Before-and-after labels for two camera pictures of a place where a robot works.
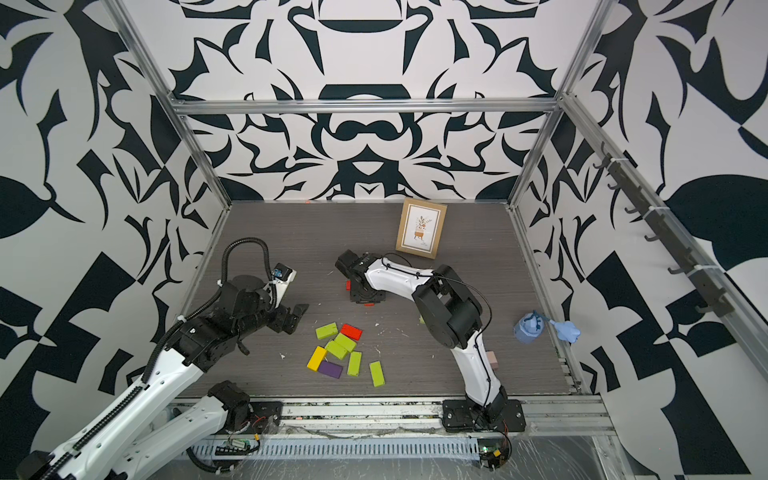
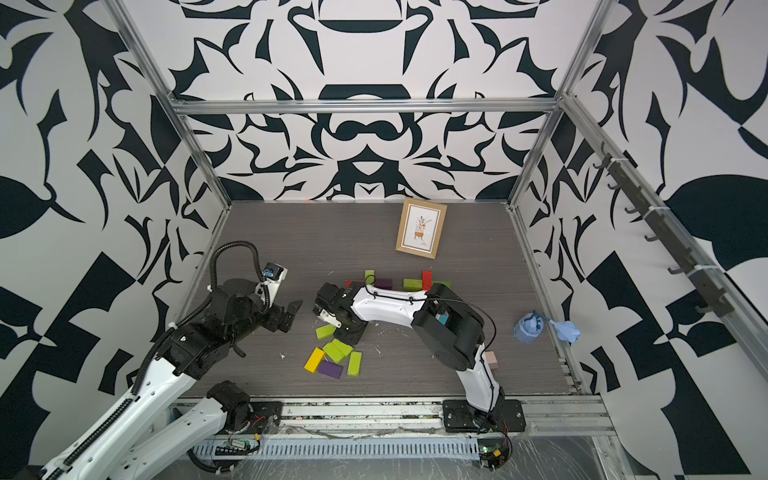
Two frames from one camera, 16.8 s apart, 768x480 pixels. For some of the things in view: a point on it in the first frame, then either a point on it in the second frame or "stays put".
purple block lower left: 330,369 stays put
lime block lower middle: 354,366 stays put
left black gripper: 283,322 stays put
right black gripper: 371,298 -> 344,337
